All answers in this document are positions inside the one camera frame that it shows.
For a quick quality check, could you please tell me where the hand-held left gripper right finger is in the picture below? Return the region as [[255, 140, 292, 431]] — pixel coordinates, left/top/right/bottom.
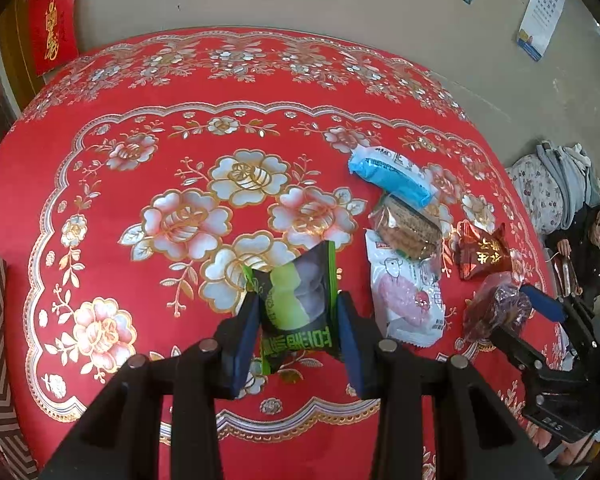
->
[[336, 292, 558, 480]]

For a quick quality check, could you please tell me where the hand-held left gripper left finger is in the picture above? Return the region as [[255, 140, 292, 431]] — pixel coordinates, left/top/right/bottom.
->
[[39, 292, 261, 480]]

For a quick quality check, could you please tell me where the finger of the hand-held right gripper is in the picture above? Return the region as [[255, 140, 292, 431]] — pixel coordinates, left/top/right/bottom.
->
[[519, 284, 598, 346], [489, 327, 548, 373]]

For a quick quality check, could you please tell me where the clear bag of red dates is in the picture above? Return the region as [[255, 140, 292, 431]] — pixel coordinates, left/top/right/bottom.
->
[[462, 271, 533, 343]]

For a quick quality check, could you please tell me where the green snack packet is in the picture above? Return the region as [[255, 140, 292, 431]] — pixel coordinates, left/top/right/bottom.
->
[[242, 240, 343, 376]]

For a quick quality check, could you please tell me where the white and pink snack packet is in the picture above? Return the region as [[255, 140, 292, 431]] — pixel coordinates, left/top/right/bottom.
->
[[364, 229, 447, 348]]

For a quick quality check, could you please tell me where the red candy packet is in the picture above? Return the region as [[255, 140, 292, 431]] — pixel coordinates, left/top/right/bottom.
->
[[452, 220, 512, 282]]

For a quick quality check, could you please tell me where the clear biscuit packet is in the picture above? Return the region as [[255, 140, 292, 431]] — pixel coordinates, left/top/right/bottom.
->
[[369, 193, 443, 262]]

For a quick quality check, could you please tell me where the blue snack packet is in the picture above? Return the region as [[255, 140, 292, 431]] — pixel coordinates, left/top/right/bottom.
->
[[347, 144, 438, 209]]

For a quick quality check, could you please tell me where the floral bedding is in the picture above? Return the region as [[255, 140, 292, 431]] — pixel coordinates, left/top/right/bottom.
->
[[505, 155, 566, 233]]

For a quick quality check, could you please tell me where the grey blanket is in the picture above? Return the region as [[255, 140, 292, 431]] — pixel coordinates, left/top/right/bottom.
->
[[535, 141, 600, 226]]

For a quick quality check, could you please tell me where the red floral tablecloth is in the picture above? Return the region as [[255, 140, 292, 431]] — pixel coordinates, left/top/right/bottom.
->
[[0, 30, 588, 480]]

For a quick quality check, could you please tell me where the wall calendar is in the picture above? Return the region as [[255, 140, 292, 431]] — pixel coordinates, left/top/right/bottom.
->
[[517, 0, 570, 62]]

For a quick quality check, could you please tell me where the golden door frame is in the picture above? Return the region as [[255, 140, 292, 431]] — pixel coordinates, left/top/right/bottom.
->
[[0, 0, 36, 121]]

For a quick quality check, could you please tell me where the large red wall poster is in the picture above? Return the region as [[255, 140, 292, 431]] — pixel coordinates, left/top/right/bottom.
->
[[27, 0, 80, 77]]

